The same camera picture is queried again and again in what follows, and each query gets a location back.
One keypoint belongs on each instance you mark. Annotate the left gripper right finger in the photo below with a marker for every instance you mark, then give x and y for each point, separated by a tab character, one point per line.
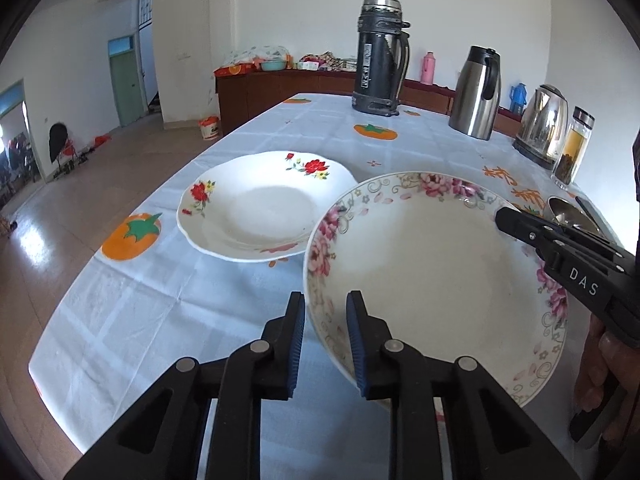
388	369

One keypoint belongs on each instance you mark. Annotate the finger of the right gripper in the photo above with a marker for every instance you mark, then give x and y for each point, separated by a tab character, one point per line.
542	239

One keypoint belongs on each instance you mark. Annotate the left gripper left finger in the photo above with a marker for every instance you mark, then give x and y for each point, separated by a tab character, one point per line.
264	369

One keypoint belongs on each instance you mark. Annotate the pink floral rimmed plate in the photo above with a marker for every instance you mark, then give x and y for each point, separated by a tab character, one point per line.
426	254

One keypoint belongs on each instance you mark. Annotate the red flower white plate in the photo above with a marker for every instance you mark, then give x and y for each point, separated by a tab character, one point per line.
260	207

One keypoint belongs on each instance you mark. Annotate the person's right hand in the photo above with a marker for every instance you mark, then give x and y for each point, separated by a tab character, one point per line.
604	353

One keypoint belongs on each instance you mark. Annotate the glass tea bottle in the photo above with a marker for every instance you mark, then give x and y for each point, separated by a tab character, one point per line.
574	148

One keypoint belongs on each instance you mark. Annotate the stainless electric kettle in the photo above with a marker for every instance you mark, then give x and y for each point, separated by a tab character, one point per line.
543	127

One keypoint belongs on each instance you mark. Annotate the persimmon print white tablecloth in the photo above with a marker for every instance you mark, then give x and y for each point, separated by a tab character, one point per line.
123	323

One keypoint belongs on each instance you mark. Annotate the blue thermos jug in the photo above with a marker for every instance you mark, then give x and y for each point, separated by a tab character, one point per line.
518	97

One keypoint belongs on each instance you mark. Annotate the pink thermos bottle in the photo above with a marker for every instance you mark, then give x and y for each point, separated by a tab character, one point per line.
428	69

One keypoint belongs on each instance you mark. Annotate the orange white bucket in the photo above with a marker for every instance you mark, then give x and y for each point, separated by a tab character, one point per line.
209	127

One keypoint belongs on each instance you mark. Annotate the large black thermos flask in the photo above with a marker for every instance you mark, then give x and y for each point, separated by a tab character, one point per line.
382	58

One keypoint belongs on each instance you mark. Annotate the dark wooden sideboard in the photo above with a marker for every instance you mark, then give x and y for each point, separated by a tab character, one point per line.
243	97

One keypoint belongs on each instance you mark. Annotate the black chair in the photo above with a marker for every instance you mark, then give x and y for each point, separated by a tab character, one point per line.
62	152

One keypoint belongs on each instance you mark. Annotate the green door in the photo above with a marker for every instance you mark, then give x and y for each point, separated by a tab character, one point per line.
126	87

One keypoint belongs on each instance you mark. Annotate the steel carafe black handle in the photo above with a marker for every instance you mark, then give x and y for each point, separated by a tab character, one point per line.
477	97

